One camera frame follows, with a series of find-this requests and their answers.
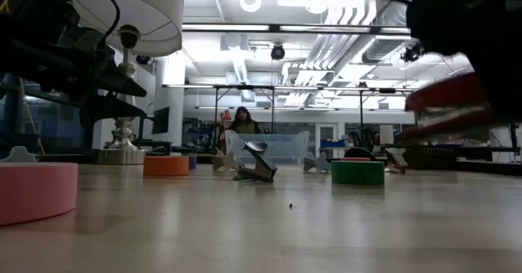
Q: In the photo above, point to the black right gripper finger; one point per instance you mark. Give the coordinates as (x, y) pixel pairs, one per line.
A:
(505, 89)

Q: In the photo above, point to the purple tape roll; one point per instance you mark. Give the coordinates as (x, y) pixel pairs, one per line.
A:
(192, 163)

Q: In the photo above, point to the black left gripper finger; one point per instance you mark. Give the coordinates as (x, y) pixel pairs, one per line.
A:
(106, 108)
(118, 79)

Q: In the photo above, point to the white shade silver table lamp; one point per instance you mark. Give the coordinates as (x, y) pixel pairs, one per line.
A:
(134, 4)

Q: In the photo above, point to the black dome-shaped object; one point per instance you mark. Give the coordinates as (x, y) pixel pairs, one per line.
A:
(359, 151)

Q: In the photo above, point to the pink tape roll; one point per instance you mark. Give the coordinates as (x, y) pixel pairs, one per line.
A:
(36, 191)

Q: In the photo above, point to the silver staple remover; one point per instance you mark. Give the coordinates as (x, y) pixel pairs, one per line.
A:
(226, 163)
(320, 165)

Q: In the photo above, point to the black computer monitor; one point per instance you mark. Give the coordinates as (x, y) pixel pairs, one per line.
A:
(161, 120)

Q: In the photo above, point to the black metal frame stand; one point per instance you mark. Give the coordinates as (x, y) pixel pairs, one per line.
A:
(244, 87)

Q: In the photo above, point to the clear plastic bin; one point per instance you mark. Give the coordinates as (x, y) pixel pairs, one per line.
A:
(285, 148)

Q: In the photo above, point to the orange tape roll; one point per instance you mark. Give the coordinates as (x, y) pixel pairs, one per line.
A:
(165, 166)

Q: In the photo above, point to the red tape roll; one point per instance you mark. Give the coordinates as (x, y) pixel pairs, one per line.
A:
(355, 159)

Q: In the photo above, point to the green tape roll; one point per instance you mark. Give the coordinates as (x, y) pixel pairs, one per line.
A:
(358, 173)

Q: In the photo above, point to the black overhead light bar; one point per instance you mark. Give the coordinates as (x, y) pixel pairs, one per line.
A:
(275, 28)

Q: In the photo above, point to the red background object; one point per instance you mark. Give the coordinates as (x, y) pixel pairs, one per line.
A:
(226, 118)

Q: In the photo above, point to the dark grey staple remover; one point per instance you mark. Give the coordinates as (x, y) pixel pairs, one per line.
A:
(261, 167)

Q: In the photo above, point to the person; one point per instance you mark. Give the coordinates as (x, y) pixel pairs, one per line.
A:
(244, 124)

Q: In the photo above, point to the blue storage boxes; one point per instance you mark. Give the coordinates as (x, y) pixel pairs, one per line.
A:
(332, 143)

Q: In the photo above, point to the black ceiling camera cluster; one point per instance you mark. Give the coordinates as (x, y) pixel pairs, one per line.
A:
(412, 54)

